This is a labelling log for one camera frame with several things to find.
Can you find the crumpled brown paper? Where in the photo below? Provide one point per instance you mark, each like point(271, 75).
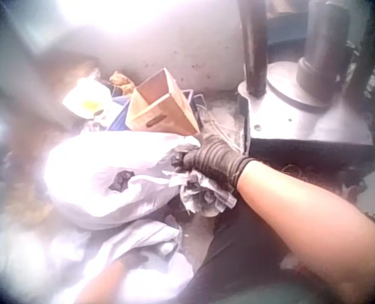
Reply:
point(121, 80)

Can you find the person's right hand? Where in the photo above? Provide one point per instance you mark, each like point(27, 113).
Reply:
point(217, 155)

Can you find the person's legs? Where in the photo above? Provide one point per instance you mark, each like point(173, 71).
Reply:
point(244, 247)

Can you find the person's right fingers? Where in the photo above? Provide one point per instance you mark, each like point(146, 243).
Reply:
point(187, 160)

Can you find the brown wooden box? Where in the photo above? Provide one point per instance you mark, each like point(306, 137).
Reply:
point(162, 101)

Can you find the large white plastic sack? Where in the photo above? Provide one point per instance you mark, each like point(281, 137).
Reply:
point(111, 177)

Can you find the blue plastic crate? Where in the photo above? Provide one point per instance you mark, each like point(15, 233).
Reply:
point(121, 117)

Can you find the grey metal press machine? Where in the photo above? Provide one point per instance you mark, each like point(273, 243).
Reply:
point(308, 95)

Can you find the white crumpled bag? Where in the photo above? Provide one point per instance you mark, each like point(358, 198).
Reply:
point(86, 98)

